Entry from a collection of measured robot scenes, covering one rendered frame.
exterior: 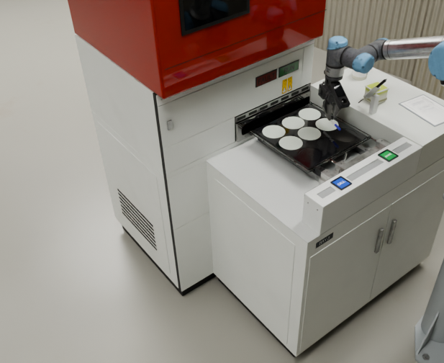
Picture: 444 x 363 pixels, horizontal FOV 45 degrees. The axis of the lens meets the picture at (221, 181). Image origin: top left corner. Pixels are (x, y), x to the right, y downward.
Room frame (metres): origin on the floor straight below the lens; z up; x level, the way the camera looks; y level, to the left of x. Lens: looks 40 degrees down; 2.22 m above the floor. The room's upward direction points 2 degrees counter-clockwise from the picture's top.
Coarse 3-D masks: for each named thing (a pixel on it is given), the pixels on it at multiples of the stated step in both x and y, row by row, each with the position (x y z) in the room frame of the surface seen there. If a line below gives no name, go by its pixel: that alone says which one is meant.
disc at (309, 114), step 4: (308, 108) 2.08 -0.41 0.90; (300, 112) 2.04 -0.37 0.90; (304, 112) 2.04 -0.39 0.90; (308, 112) 2.04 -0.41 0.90; (312, 112) 2.04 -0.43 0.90; (316, 112) 2.04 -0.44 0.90; (300, 116) 2.01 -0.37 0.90; (304, 116) 2.01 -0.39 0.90; (308, 116) 2.01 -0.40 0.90; (312, 116) 2.01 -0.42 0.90; (316, 116) 2.01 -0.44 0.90
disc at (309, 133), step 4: (304, 128) 1.92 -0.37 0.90; (308, 128) 1.91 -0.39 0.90; (312, 128) 1.91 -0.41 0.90; (316, 128) 1.91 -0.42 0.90; (300, 132) 1.89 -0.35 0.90; (304, 132) 1.89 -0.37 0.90; (308, 132) 1.89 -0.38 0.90; (312, 132) 1.89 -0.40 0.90; (316, 132) 1.88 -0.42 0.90; (300, 136) 1.86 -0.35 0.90; (304, 136) 1.86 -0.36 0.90; (308, 136) 1.85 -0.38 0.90; (312, 136) 1.85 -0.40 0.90; (316, 136) 1.85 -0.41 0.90
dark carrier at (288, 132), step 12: (300, 108) 2.08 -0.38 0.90; (312, 108) 2.07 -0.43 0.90; (276, 120) 1.99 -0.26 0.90; (312, 120) 1.97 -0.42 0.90; (336, 120) 1.97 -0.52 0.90; (288, 132) 1.89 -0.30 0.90; (324, 132) 1.88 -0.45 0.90; (336, 132) 1.88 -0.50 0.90; (348, 132) 1.87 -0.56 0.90; (276, 144) 1.81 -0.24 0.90; (312, 144) 1.80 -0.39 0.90; (324, 144) 1.79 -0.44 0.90; (336, 144) 1.79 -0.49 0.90; (348, 144) 1.79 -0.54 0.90; (300, 156) 1.72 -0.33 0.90; (312, 156) 1.71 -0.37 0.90; (324, 156) 1.71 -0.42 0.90
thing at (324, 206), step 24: (408, 144) 1.69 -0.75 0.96; (360, 168) 1.55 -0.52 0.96; (384, 168) 1.55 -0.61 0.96; (408, 168) 1.63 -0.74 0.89; (312, 192) 1.42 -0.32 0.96; (336, 192) 1.42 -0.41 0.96; (360, 192) 1.46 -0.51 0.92; (384, 192) 1.55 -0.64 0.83; (312, 216) 1.38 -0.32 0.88; (336, 216) 1.39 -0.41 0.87
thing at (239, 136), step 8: (296, 96) 2.12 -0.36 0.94; (304, 96) 2.14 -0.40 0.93; (280, 104) 2.05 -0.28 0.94; (288, 104) 2.08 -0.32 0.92; (304, 104) 2.15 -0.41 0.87; (264, 112) 2.00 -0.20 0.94; (272, 112) 2.02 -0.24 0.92; (288, 112) 2.09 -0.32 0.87; (240, 120) 1.94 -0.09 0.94; (248, 120) 1.94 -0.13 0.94; (272, 120) 2.03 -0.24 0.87; (240, 128) 1.92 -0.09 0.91; (240, 136) 1.92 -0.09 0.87; (248, 136) 1.94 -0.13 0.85
